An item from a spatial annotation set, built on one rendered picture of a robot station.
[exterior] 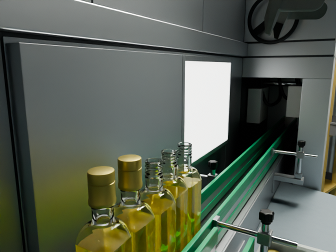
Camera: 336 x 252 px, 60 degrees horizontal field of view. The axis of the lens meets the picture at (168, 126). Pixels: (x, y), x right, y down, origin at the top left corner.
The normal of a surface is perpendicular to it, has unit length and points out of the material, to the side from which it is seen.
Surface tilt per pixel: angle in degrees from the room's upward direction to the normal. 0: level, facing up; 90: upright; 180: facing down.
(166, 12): 90
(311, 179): 90
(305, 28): 90
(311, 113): 90
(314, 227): 0
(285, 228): 0
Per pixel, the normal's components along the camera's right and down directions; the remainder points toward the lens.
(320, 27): -0.50, 0.18
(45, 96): 0.87, 0.10
